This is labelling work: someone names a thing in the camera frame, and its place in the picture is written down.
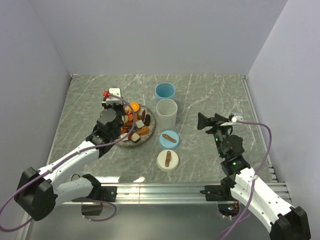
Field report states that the white square toast toy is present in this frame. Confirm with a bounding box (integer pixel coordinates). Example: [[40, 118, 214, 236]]
[[135, 119, 145, 129]]

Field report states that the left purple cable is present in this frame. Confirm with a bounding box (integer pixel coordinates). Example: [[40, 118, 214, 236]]
[[0, 92, 137, 232]]

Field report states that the blue lid brown handle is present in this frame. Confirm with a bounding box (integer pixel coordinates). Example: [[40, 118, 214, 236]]
[[158, 130, 180, 150]]

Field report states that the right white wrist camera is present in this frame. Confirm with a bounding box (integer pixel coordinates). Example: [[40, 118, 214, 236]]
[[220, 113, 244, 126]]

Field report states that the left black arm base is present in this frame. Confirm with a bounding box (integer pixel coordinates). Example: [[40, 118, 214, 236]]
[[81, 186, 117, 217]]

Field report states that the aluminium rail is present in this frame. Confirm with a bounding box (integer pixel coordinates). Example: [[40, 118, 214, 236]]
[[240, 75, 279, 183], [31, 181, 292, 205]]

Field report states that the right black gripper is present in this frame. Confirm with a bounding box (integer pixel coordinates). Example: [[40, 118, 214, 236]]
[[197, 112, 233, 158]]

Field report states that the aluminium front rail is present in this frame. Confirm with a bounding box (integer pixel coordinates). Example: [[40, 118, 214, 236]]
[[31, 181, 292, 205]]

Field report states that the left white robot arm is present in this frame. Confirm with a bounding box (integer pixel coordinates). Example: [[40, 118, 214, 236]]
[[14, 104, 125, 221]]

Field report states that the aluminium right side rail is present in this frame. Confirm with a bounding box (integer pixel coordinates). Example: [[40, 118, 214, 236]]
[[240, 75, 279, 183]]

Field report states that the white lid brown handle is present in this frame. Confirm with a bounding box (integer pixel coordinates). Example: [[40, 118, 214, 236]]
[[156, 149, 180, 172]]

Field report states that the white cylindrical container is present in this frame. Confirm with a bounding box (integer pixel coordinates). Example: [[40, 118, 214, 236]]
[[156, 99, 178, 132]]

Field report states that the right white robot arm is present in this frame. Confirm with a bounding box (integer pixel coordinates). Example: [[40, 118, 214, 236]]
[[197, 113, 311, 240]]

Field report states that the orange round toy food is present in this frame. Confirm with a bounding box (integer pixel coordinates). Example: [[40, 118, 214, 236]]
[[129, 102, 140, 113]]

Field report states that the black white sushi toy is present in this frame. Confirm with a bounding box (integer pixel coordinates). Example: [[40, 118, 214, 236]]
[[131, 133, 141, 143]]

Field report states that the blue cylindrical container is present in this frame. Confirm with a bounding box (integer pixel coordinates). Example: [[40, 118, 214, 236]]
[[155, 82, 176, 104]]

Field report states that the black oval toy food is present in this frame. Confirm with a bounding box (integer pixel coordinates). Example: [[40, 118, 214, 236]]
[[144, 114, 151, 127]]

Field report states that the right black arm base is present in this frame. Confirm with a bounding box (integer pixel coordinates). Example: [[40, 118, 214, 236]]
[[200, 184, 240, 219]]

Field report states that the speckled grey plate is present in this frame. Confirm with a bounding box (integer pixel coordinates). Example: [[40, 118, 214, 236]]
[[117, 103, 156, 147]]

